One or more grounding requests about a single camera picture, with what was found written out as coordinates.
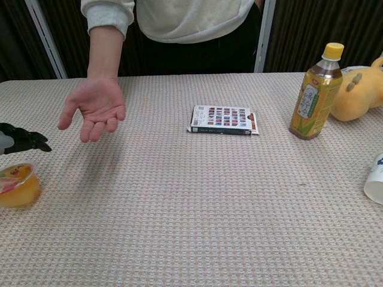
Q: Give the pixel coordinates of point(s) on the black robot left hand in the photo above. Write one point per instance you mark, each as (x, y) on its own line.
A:
(21, 137)

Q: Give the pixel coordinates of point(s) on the person's right hand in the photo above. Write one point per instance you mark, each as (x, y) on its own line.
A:
(98, 101)

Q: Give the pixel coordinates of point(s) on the orange fruit jelly cup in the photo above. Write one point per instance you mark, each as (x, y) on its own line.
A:
(19, 191)

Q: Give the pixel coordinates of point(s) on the person's right forearm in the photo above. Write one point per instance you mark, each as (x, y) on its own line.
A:
(104, 53)

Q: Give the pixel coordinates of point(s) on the black trousers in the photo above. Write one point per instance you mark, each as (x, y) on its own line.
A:
(194, 56)

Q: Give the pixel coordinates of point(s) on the flat box with picture grid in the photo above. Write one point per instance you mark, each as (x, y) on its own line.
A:
(221, 118)

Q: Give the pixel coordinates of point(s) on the white sweatshirt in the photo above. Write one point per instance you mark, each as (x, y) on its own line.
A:
(191, 18)

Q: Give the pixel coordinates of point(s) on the beige waffle tablecloth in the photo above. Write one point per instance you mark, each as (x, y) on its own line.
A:
(179, 209)

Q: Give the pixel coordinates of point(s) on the dark curtain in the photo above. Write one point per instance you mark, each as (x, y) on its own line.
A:
(299, 30)

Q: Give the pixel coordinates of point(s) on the yellow corn tea bottle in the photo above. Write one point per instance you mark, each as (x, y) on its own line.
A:
(314, 98)

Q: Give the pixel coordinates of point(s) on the yellow plush toy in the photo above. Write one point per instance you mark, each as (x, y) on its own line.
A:
(356, 98)

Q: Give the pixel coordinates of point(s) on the white paper cup blue print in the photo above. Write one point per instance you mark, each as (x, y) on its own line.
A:
(375, 185)

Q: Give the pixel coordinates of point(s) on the white metal frame post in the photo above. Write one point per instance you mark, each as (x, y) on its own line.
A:
(264, 33)
(46, 39)

